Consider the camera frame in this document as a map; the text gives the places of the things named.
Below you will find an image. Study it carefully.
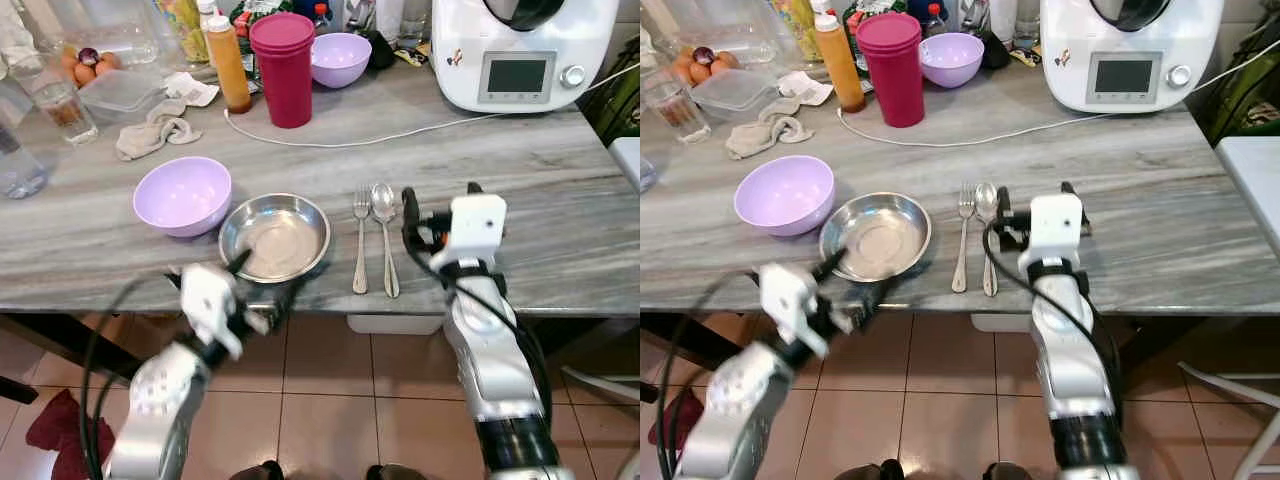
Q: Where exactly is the white power cable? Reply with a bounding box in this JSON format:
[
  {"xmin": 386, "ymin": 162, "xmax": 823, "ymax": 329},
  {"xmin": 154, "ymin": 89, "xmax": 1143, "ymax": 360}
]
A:
[
  {"xmin": 837, "ymin": 38, "xmax": 1280, "ymax": 148},
  {"xmin": 223, "ymin": 62, "xmax": 641, "ymax": 149}
]

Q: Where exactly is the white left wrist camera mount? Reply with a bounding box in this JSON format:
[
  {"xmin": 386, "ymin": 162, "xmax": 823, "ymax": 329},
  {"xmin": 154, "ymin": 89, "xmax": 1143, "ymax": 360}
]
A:
[
  {"xmin": 179, "ymin": 262, "xmax": 247, "ymax": 360},
  {"xmin": 757, "ymin": 262, "xmax": 833, "ymax": 360}
]

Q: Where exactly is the magenta lidded plastic tumbler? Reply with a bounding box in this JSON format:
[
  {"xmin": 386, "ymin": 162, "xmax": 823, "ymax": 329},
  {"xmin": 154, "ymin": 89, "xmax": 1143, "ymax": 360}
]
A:
[
  {"xmin": 856, "ymin": 12, "xmax": 926, "ymax": 129},
  {"xmin": 249, "ymin": 12, "xmax": 316, "ymax": 129}
]

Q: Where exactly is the silver metal fork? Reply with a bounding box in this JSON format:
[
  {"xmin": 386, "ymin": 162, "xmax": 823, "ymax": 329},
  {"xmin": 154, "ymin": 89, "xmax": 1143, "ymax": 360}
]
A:
[
  {"xmin": 951, "ymin": 185, "xmax": 976, "ymax": 294},
  {"xmin": 351, "ymin": 188, "xmax": 372, "ymax": 295}
]

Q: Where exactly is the small clear plastic container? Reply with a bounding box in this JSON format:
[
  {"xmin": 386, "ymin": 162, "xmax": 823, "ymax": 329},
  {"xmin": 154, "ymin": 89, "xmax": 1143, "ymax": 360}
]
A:
[
  {"xmin": 690, "ymin": 68, "xmax": 779, "ymax": 121},
  {"xmin": 78, "ymin": 70, "xmax": 168, "ymax": 125}
]

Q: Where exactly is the clear glass jar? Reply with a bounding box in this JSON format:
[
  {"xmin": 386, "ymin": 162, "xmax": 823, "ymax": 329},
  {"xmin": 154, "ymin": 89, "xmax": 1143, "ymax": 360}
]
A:
[
  {"xmin": 400, "ymin": 0, "xmax": 433, "ymax": 49},
  {"xmin": 1012, "ymin": 0, "xmax": 1041, "ymax": 49}
]

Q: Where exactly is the clear drinking glass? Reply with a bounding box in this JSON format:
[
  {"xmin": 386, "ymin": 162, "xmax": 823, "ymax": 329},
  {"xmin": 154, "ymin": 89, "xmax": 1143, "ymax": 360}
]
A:
[
  {"xmin": 643, "ymin": 68, "xmax": 713, "ymax": 144},
  {"xmin": 28, "ymin": 68, "xmax": 99, "ymax": 146}
]

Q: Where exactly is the beige crumpled cloth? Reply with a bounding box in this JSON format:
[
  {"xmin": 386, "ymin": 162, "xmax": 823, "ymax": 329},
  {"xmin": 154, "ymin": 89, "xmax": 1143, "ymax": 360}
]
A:
[
  {"xmin": 725, "ymin": 98, "xmax": 813, "ymax": 160},
  {"xmin": 115, "ymin": 100, "xmax": 203, "ymax": 162}
]

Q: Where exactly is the white kitchen food processor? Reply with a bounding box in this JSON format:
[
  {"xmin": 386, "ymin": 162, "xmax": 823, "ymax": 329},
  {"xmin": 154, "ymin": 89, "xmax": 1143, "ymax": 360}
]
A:
[
  {"xmin": 1040, "ymin": 0, "xmax": 1223, "ymax": 114},
  {"xmin": 431, "ymin": 0, "xmax": 621, "ymax": 114}
]

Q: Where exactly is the large clear plastic box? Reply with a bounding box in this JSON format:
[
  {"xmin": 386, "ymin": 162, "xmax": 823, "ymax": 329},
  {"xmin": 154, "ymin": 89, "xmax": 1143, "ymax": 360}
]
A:
[
  {"xmin": 45, "ymin": 0, "xmax": 161, "ymax": 66},
  {"xmin": 665, "ymin": 0, "xmax": 781, "ymax": 63}
]

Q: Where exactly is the white crumpled napkin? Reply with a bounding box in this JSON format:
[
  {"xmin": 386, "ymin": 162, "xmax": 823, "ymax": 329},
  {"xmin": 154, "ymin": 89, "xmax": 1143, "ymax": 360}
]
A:
[
  {"xmin": 163, "ymin": 72, "xmax": 220, "ymax": 108},
  {"xmin": 777, "ymin": 70, "xmax": 835, "ymax": 107}
]

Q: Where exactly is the red cloth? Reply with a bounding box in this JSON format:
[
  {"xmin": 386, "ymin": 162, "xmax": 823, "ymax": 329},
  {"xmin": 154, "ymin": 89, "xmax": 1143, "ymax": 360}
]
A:
[
  {"xmin": 25, "ymin": 389, "xmax": 117, "ymax": 480},
  {"xmin": 648, "ymin": 388, "xmax": 703, "ymax": 453}
]

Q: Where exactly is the white chair frame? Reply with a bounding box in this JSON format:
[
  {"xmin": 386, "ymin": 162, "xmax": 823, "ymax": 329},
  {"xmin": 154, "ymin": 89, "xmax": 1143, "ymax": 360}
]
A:
[
  {"xmin": 560, "ymin": 364, "xmax": 641, "ymax": 480},
  {"xmin": 1177, "ymin": 360, "xmax": 1280, "ymax": 480}
]

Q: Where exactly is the orange sauce squeeze bottle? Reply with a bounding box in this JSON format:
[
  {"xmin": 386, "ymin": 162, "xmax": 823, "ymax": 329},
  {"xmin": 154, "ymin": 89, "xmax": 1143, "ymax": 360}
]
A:
[
  {"xmin": 204, "ymin": 12, "xmax": 253, "ymax": 114},
  {"xmin": 813, "ymin": 10, "xmax": 867, "ymax": 113}
]

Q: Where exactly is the silver metal spoon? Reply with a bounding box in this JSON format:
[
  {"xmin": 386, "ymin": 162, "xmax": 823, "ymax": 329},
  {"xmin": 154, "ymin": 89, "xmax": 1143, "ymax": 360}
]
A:
[
  {"xmin": 371, "ymin": 182, "xmax": 401, "ymax": 299},
  {"xmin": 975, "ymin": 181, "xmax": 1001, "ymax": 298}
]

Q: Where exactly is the white tray under table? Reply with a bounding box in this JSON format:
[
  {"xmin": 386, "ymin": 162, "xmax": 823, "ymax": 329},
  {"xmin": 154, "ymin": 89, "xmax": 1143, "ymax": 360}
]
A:
[
  {"xmin": 347, "ymin": 314, "xmax": 444, "ymax": 336},
  {"xmin": 970, "ymin": 313, "xmax": 1032, "ymax": 333}
]

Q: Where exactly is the stainless steel deep plate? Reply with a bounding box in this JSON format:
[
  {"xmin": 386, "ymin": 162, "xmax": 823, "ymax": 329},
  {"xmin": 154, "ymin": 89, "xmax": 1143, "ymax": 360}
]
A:
[
  {"xmin": 218, "ymin": 193, "xmax": 331, "ymax": 285},
  {"xmin": 819, "ymin": 192, "xmax": 933, "ymax": 284}
]

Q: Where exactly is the black left robot foot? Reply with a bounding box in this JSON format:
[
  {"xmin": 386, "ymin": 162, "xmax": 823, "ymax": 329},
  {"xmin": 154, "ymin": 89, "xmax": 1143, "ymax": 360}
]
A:
[{"xmin": 835, "ymin": 459, "xmax": 899, "ymax": 480}]

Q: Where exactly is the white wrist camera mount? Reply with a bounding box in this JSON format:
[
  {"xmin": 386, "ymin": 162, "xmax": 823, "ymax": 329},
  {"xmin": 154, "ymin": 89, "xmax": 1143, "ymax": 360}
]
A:
[
  {"xmin": 1017, "ymin": 192, "xmax": 1085, "ymax": 267},
  {"xmin": 757, "ymin": 262, "xmax": 833, "ymax": 360},
  {"xmin": 179, "ymin": 262, "xmax": 247, "ymax": 360},
  {"xmin": 430, "ymin": 194, "xmax": 509, "ymax": 272}
]

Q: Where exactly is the large lilac plastic bowl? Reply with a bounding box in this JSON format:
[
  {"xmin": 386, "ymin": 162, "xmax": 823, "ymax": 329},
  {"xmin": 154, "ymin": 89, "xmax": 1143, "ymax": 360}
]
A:
[
  {"xmin": 133, "ymin": 156, "xmax": 233, "ymax": 238},
  {"xmin": 734, "ymin": 155, "xmax": 836, "ymax": 237}
]

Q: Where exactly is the yellow green bottle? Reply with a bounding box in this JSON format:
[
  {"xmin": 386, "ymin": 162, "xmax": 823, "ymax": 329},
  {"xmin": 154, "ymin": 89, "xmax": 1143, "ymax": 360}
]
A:
[
  {"xmin": 780, "ymin": 0, "xmax": 819, "ymax": 59},
  {"xmin": 165, "ymin": 0, "xmax": 209, "ymax": 63}
]

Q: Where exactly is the small black object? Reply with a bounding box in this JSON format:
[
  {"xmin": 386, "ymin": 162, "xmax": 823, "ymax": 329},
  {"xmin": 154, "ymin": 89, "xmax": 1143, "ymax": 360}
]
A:
[
  {"xmin": 980, "ymin": 30, "xmax": 1011, "ymax": 70},
  {"xmin": 362, "ymin": 30, "xmax": 397, "ymax": 71}
]

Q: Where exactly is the dark table frame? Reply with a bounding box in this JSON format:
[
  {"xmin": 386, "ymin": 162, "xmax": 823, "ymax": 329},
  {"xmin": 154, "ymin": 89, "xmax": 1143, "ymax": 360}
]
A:
[
  {"xmin": 640, "ymin": 313, "xmax": 713, "ymax": 404},
  {"xmin": 0, "ymin": 313, "xmax": 146, "ymax": 406}
]

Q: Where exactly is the small lilac plastic bowl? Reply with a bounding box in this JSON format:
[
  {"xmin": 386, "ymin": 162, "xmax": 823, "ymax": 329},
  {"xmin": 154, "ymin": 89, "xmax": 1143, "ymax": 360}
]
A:
[
  {"xmin": 310, "ymin": 33, "xmax": 373, "ymax": 89},
  {"xmin": 919, "ymin": 33, "xmax": 985, "ymax": 89}
]

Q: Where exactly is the white side counter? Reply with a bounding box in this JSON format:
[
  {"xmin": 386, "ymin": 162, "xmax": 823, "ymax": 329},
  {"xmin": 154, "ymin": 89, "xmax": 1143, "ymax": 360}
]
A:
[
  {"xmin": 608, "ymin": 136, "xmax": 641, "ymax": 193},
  {"xmin": 1215, "ymin": 135, "xmax": 1280, "ymax": 253}
]

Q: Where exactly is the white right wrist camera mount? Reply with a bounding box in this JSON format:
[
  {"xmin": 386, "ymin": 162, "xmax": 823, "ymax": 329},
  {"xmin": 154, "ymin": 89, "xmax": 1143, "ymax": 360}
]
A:
[
  {"xmin": 1017, "ymin": 192, "xmax": 1085, "ymax": 267},
  {"xmin": 430, "ymin": 194, "xmax": 509, "ymax": 272}
]

